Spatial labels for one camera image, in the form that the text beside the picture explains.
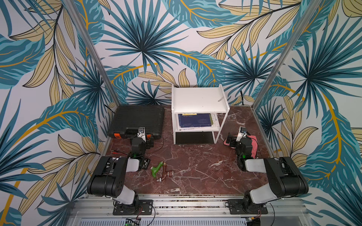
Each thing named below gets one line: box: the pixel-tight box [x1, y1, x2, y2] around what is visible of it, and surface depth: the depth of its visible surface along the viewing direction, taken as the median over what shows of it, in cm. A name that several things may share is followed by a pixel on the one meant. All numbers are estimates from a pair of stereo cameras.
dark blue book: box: [178, 113, 214, 128], surface depth 88 cm
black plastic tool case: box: [107, 104, 166, 139], surface depth 103 cm
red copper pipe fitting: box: [156, 165, 175, 183], surface depth 84 cm
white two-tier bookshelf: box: [171, 83, 230, 145], surface depth 82 cm
